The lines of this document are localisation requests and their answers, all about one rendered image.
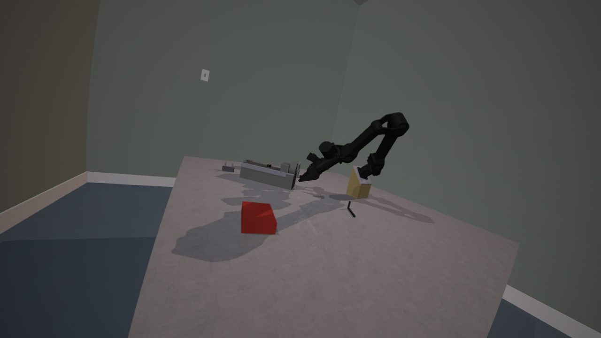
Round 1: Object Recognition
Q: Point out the red block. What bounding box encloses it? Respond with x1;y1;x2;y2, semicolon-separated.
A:
241;201;277;234

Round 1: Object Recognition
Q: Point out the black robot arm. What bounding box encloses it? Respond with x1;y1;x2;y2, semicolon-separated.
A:
319;112;409;180

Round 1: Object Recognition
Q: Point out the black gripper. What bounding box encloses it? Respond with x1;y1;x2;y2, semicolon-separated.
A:
298;157;331;182

